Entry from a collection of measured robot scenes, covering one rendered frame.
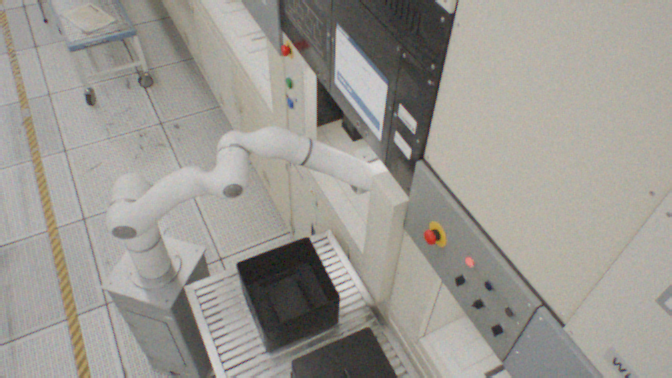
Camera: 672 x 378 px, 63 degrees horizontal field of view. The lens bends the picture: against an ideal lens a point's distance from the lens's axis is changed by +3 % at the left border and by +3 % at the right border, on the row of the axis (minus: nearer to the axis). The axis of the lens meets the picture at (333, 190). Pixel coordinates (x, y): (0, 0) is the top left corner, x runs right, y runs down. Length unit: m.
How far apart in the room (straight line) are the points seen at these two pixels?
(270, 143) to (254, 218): 1.64
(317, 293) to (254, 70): 1.24
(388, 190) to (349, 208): 0.64
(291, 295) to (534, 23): 1.36
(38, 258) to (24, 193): 0.51
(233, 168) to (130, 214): 0.36
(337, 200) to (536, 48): 1.32
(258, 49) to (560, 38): 2.13
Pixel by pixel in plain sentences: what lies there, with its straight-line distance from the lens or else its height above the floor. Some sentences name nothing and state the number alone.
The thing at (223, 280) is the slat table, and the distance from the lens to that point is 2.08.
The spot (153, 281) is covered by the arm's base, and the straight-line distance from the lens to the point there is 2.12.
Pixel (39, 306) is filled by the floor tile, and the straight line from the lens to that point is 3.18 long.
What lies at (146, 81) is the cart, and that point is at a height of 0.06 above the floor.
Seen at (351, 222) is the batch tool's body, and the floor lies 0.87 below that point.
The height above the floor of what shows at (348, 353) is 0.86.
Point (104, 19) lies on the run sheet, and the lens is 4.04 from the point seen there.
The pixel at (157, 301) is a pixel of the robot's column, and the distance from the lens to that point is 2.08.
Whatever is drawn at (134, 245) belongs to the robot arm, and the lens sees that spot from 1.95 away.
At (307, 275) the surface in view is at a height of 0.77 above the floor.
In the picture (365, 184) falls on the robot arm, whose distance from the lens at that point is 1.65.
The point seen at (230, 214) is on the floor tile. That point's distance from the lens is 3.22.
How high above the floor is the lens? 2.52
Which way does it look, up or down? 50 degrees down
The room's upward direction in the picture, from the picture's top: 2 degrees clockwise
